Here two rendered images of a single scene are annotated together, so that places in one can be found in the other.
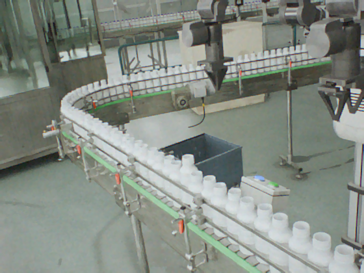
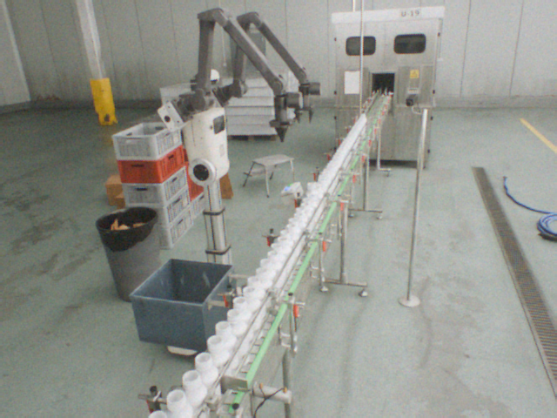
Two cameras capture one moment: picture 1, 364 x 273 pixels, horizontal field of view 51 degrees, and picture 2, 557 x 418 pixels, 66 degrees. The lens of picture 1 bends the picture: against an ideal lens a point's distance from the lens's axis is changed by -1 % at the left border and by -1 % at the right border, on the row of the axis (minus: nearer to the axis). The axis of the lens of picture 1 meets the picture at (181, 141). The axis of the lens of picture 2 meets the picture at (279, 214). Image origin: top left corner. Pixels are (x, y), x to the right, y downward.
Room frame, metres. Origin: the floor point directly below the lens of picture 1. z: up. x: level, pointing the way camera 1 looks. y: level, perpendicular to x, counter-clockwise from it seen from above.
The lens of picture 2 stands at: (2.51, 1.33, 1.85)
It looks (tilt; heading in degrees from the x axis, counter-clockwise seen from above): 22 degrees down; 229
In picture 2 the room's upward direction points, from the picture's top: 3 degrees counter-clockwise
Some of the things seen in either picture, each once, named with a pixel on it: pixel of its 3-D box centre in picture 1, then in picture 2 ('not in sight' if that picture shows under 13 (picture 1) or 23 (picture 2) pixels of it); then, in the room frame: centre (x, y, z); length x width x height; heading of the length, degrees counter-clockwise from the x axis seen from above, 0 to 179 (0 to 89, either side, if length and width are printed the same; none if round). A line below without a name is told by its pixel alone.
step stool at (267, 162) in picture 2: not in sight; (268, 172); (-0.93, -2.83, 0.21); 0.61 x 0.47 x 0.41; 85
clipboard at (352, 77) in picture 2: not in sight; (352, 82); (-2.36, -2.62, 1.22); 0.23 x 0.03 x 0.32; 121
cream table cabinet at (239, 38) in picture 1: (221, 66); not in sight; (5.77, -0.75, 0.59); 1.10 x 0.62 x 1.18; 103
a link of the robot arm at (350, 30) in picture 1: (344, 38); (305, 90); (0.81, -0.37, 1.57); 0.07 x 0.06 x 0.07; 122
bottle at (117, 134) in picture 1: (121, 149); (283, 259); (1.58, 0.27, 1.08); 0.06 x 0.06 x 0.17
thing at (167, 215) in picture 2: not in sight; (159, 205); (0.77, -2.51, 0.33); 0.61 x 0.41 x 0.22; 37
